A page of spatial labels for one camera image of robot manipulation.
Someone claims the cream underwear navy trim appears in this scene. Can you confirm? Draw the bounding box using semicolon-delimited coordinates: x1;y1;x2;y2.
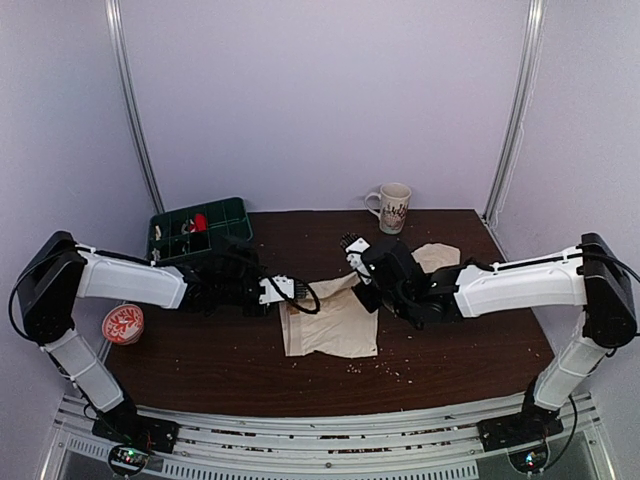
412;243;460;273

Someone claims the white patterned ceramic mug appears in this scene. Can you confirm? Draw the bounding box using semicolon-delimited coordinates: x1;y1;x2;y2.
364;182;412;235

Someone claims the aluminium frame post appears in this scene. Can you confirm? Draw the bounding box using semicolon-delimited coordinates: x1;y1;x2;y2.
105;0;165;214
484;0;547;225

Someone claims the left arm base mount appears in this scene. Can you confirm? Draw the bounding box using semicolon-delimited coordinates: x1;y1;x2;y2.
92;416;179;454

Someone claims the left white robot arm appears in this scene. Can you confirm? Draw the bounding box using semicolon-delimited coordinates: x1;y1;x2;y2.
8;231;291;444

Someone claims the red item in tray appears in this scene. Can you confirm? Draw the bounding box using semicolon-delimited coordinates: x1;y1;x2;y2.
181;213;208;234

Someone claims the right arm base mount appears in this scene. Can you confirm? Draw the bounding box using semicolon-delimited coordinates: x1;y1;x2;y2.
477;413;564;452

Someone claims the cream boxer underwear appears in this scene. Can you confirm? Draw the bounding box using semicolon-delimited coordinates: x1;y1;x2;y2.
279;273;378;359

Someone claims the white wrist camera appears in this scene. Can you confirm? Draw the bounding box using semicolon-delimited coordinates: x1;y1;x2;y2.
339;232;371;285
258;275;308;305

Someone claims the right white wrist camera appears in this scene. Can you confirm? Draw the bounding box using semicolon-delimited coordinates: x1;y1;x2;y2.
339;232;371;285

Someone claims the green compartment tray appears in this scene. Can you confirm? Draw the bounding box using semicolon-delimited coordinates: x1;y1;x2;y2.
146;197;253;265

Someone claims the right aluminium frame post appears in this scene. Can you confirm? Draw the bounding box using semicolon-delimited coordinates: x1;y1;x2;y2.
484;0;547;225

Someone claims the left aluminium frame post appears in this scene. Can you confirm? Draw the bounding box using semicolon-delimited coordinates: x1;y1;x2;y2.
105;0;165;214

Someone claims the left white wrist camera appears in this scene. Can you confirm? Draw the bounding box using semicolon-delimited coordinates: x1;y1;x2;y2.
258;275;308;305

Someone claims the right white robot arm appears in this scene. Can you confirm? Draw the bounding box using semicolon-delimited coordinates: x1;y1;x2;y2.
340;233;638;442

